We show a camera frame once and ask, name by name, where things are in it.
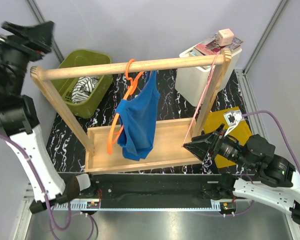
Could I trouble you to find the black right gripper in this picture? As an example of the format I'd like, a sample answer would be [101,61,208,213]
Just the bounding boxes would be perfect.
[182,123,255,170]

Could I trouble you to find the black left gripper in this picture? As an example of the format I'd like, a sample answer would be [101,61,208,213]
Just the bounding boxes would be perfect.
[0,19,54,95]

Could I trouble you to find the striped white tank top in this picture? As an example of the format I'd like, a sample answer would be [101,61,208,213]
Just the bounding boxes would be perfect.
[71,76,99,104]

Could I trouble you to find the blue tank top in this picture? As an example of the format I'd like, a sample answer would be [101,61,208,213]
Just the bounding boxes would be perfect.
[115,71,160,161]

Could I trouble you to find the pink wire hanger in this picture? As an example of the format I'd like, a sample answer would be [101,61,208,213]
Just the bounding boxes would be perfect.
[181,53,219,146]

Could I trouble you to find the orange plastic hanger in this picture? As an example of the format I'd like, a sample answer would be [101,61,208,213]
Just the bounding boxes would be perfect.
[106,58,145,155]

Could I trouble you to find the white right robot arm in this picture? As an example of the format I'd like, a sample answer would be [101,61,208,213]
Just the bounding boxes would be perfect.
[183,124,300,225]

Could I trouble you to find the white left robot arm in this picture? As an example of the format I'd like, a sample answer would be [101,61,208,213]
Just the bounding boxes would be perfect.
[0,21,98,214]

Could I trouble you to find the wooden clothes rack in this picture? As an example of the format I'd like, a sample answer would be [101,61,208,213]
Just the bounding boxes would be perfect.
[30,48,232,174]

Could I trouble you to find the yellow padded envelope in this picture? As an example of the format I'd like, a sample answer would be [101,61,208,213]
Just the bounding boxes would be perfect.
[202,106,252,171]

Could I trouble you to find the green plastic basket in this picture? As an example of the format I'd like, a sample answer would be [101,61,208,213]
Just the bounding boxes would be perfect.
[51,49,113,119]

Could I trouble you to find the white storage box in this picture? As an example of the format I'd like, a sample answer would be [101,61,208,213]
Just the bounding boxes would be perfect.
[175,47,242,107]

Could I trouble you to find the stack of books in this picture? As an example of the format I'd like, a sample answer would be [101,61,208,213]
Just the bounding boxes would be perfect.
[189,34,244,57]

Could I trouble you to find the beige cube power socket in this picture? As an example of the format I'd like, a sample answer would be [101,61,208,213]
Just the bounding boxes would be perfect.
[216,28,235,47]

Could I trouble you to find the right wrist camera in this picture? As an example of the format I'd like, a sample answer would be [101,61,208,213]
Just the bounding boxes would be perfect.
[223,110,243,136]

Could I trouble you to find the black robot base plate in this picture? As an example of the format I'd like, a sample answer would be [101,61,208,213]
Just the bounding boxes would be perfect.
[79,173,235,211]

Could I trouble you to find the purple floor cable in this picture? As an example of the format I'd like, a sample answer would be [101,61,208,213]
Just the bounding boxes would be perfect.
[48,212,100,240]

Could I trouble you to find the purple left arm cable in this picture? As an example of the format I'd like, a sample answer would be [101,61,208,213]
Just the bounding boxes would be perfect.
[0,128,72,231]

